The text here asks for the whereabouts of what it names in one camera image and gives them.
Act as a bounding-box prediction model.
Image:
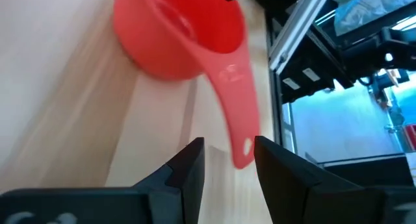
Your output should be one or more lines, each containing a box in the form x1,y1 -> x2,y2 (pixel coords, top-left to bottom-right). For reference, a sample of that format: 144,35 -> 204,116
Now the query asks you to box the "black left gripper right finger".
253,135 -> 387,224

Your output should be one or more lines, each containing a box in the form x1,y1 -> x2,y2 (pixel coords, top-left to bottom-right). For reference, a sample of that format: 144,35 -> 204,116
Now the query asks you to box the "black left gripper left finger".
132,136 -> 206,224

